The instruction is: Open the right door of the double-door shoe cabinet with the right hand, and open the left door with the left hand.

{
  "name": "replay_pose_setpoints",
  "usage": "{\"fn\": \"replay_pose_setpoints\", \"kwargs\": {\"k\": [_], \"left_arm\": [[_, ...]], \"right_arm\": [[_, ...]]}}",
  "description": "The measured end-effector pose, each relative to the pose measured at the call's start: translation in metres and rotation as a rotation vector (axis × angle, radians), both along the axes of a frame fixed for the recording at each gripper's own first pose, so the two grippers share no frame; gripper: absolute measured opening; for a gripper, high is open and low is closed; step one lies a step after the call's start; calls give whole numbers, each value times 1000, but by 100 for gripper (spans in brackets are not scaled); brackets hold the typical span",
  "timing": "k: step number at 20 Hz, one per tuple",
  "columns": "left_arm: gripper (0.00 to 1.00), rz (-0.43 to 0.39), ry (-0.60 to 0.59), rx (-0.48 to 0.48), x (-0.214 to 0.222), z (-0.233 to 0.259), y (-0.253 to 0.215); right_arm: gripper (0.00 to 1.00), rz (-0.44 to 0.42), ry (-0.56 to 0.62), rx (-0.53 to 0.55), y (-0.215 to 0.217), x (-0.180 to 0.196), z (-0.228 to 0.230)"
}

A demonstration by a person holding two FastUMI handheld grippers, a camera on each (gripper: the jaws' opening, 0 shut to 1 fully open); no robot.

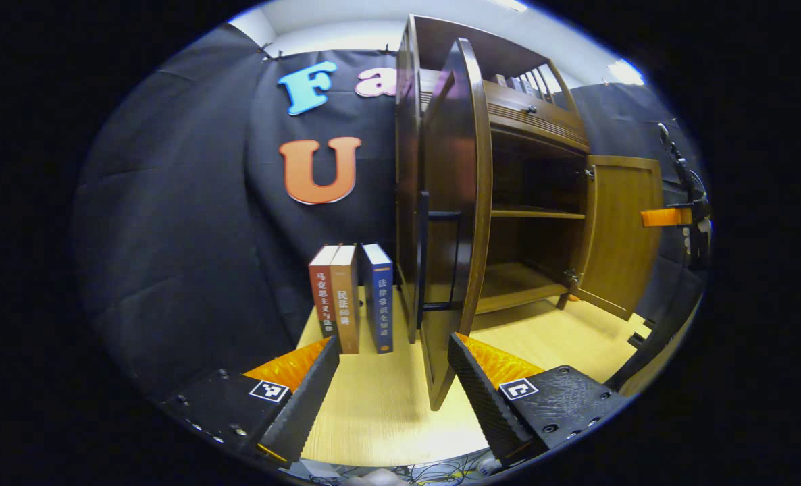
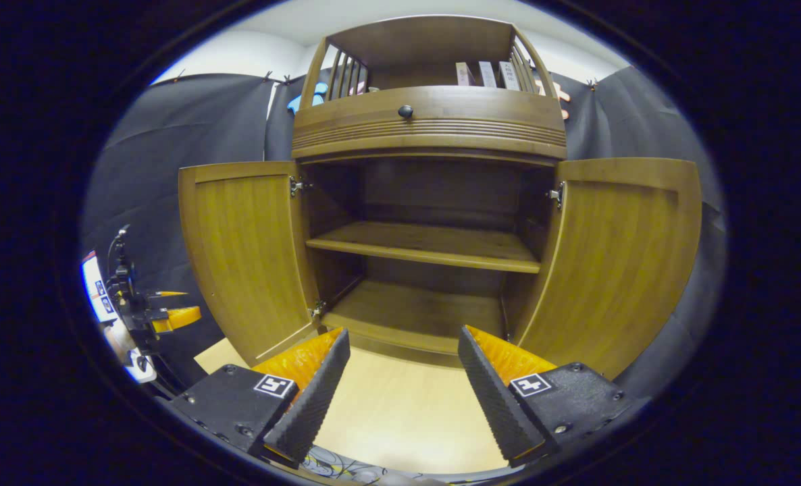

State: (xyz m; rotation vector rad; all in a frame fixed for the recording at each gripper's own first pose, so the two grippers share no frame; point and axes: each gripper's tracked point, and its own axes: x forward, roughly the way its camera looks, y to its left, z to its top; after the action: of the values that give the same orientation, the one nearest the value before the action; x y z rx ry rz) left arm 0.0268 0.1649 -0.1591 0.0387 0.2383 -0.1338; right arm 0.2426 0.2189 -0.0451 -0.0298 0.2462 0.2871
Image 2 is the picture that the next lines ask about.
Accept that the wooden double-door shoe cabinet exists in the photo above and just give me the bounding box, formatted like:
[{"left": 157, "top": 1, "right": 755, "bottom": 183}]
[{"left": 291, "top": 15, "right": 569, "bottom": 369}]

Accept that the wooden inner cabinet shelf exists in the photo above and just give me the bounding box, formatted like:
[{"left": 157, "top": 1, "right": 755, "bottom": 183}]
[{"left": 305, "top": 221, "right": 542, "bottom": 274}]

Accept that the wooden shoe cabinet door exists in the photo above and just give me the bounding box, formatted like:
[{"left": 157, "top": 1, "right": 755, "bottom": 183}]
[
  {"left": 512, "top": 157, "right": 702, "bottom": 380},
  {"left": 178, "top": 161, "right": 321, "bottom": 367}
]

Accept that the wooden cabinet drawer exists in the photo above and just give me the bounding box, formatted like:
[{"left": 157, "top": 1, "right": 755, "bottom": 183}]
[{"left": 291, "top": 86, "right": 568, "bottom": 161}]

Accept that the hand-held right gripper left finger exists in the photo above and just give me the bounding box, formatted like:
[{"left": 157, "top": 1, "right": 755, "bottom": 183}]
[{"left": 170, "top": 327, "right": 351, "bottom": 470}]

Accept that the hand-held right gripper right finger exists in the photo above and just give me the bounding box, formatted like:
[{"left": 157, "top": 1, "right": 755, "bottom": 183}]
[{"left": 458, "top": 325, "right": 648, "bottom": 468}]

